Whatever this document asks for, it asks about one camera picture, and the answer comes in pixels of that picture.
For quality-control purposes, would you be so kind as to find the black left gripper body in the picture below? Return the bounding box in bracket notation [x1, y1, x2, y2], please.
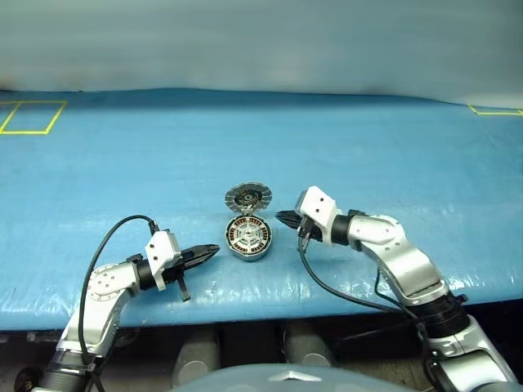
[163, 248, 194, 304]

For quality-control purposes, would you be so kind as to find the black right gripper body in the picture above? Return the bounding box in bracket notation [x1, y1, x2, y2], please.
[295, 215, 324, 243]

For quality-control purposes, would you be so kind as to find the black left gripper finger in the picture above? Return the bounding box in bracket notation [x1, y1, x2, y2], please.
[182, 254, 218, 271]
[186, 243, 221, 258]

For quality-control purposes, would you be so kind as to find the motor stator housing with copper coils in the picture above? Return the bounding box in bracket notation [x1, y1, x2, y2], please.
[222, 213, 275, 263]

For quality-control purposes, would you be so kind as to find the motor end cover with circuit board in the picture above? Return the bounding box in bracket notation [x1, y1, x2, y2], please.
[224, 179, 273, 216]

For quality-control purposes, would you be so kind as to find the grey rounded robot leg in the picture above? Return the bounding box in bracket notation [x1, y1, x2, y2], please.
[283, 323, 337, 368]
[171, 327, 222, 387]

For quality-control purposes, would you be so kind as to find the blue plastic table cover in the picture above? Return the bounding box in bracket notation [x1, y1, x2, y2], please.
[0, 87, 523, 330]

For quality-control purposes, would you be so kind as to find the grey robot torso with emblem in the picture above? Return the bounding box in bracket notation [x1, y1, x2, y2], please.
[170, 362, 427, 392]

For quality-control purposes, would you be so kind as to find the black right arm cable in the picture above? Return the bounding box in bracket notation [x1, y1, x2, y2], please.
[297, 229, 450, 392]

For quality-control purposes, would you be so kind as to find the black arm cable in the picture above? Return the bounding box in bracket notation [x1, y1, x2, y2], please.
[297, 229, 450, 392]
[78, 214, 160, 392]

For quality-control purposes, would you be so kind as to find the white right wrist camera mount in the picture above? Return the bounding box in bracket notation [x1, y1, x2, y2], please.
[294, 185, 342, 247]

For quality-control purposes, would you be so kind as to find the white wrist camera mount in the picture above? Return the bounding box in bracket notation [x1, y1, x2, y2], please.
[144, 229, 183, 292]
[294, 185, 342, 247]

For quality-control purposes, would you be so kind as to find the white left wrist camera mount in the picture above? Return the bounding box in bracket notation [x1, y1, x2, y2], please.
[144, 229, 183, 292]

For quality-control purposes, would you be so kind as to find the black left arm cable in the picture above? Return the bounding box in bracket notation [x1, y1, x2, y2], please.
[78, 214, 160, 392]

